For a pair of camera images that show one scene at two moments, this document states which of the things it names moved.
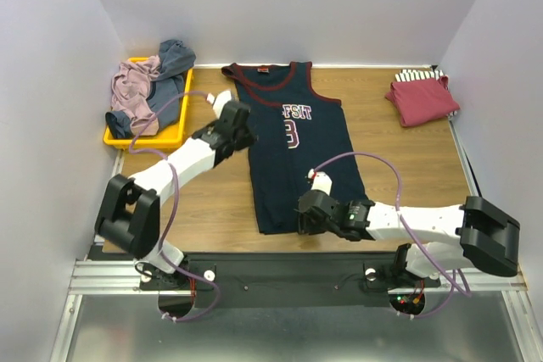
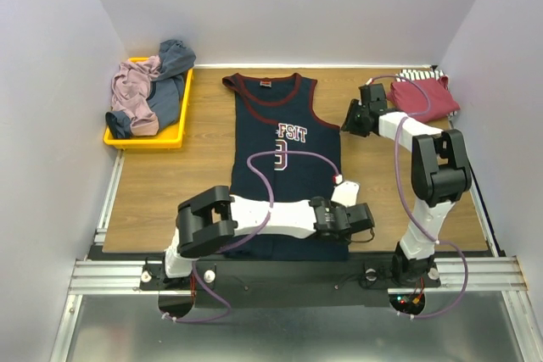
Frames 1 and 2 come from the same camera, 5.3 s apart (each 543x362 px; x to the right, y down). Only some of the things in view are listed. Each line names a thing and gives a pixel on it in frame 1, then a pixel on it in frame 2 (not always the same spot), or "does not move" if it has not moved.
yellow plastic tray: (170, 133) does not move
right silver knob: (370, 274) does not move
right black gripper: (311, 213) to (353, 117)
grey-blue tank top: (165, 95) does not move
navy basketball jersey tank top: (300, 130) to (293, 176)
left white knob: (209, 275) does not move
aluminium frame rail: (100, 277) does not move
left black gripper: (249, 142) to (343, 239)
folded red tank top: (422, 100) does not move
